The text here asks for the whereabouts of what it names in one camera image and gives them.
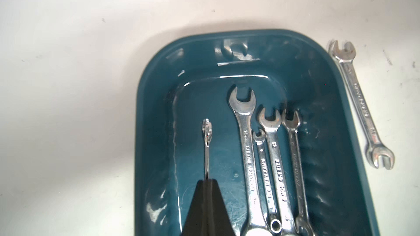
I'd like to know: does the small silver wrench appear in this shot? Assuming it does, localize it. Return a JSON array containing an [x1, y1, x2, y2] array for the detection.
[[328, 40, 395, 170]]

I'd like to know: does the teal plastic storage box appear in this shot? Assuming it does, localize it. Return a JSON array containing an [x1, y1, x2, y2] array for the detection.
[[135, 29, 380, 236]]

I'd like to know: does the short silver wrench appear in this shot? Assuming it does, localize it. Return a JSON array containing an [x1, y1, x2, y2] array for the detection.
[[253, 129, 282, 234]]

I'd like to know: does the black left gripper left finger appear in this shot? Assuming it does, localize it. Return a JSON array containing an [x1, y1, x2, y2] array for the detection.
[[181, 180, 205, 236]]

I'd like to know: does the thin silver wrench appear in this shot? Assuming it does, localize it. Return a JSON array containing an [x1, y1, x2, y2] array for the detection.
[[282, 109, 317, 236]]

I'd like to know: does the large silver wrench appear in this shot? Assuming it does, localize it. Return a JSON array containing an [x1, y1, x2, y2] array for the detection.
[[229, 86, 271, 236]]

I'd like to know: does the medium silver wrench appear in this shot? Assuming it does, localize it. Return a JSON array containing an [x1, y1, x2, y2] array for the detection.
[[258, 107, 298, 236]]

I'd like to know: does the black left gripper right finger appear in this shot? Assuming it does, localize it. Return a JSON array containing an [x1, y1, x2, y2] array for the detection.
[[206, 179, 235, 236]]

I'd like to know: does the silver combination wrench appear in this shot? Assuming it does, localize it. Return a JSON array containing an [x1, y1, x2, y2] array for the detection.
[[202, 119, 212, 180]]

